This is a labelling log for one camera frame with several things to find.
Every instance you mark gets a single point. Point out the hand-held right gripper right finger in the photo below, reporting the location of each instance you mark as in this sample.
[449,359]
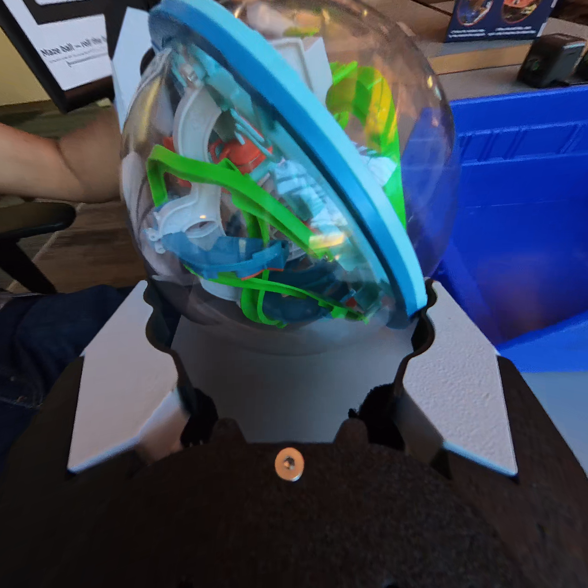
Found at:
[459,395]

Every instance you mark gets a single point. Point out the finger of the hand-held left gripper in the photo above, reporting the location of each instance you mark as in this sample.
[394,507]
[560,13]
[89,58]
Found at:
[126,50]
[303,59]

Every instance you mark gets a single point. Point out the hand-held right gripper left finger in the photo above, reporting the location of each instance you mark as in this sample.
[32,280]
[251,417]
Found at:
[121,395]

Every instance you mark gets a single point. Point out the clear plastic maze ball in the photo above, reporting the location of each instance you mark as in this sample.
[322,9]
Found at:
[275,193]

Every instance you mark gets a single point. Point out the person's left forearm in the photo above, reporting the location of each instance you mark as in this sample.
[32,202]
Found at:
[50,160]

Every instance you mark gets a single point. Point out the black framed printed sign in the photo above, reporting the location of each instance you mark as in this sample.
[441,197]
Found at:
[69,50]

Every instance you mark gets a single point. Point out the person's blue jeans leg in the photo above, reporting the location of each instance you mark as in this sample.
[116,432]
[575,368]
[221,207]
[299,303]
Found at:
[50,349]

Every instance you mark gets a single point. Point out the blue plastic bin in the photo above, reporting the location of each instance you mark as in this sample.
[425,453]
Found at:
[523,220]

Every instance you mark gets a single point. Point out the dark blue printed box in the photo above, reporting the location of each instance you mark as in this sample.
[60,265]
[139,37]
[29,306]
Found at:
[496,18]

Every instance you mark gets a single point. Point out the small black device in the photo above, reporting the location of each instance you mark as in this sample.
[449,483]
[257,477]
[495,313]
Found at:
[551,59]

